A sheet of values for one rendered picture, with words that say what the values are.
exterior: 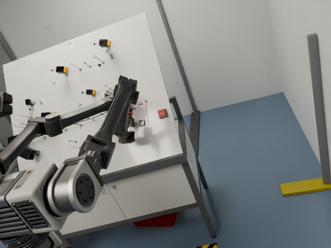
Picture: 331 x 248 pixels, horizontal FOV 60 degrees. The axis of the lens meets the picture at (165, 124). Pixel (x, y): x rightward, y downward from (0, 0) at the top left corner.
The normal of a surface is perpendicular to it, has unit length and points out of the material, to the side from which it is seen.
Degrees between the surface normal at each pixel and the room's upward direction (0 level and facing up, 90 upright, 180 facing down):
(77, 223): 90
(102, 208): 90
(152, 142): 51
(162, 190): 90
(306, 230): 0
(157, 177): 90
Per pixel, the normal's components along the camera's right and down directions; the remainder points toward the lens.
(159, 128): -0.22, -0.14
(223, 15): -0.12, 0.52
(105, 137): 0.22, -0.58
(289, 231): -0.33, -0.82
